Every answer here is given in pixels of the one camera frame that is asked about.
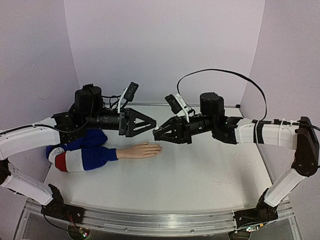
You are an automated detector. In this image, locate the blue white red sleeve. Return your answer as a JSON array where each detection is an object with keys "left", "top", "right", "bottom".
[{"left": 45, "top": 129, "right": 118, "bottom": 173}]

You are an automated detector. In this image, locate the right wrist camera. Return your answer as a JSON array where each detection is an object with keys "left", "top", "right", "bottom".
[{"left": 164, "top": 93, "right": 194, "bottom": 123}]

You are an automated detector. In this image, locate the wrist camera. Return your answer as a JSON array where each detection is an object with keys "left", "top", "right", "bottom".
[
  {"left": 117, "top": 82, "right": 139, "bottom": 114},
  {"left": 164, "top": 93, "right": 194, "bottom": 123}
]

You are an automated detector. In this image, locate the mannequin hand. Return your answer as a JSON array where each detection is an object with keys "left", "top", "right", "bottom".
[{"left": 116, "top": 142, "right": 163, "bottom": 160}]

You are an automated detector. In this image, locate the aluminium table frame rail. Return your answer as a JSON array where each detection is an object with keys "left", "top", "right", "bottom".
[{"left": 14, "top": 199, "right": 301, "bottom": 240}]

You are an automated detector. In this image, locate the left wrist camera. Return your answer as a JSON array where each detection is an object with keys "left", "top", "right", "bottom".
[{"left": 117, "top": 82, "right": 139, "bottom": 114}]

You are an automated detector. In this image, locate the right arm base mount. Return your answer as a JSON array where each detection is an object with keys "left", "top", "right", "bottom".
[{"left": 233, "top": 194, "right": 278, "bottom": 229}]

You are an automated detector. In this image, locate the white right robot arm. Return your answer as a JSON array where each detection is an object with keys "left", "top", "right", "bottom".
[{"left": 153, "top": 92, "right": 320, "bottom": 208}]

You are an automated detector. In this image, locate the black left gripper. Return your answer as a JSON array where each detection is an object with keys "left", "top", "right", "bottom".
[{"left": 84, "top": 108, "right": 159, "bottom": 138}]

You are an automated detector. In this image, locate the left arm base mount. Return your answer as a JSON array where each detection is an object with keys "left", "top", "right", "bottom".
[{"left": 41, "top": 183, "right": 85, "bottom": 224}]

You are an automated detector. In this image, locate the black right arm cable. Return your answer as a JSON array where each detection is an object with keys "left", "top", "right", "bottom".
[{"left": 176, "top": 68, "right": 320, "bottom": 131}]

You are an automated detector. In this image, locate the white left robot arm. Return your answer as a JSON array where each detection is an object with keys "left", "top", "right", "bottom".
[{"left": 0, "top": 84, "right": 157, "bottom": 219}]

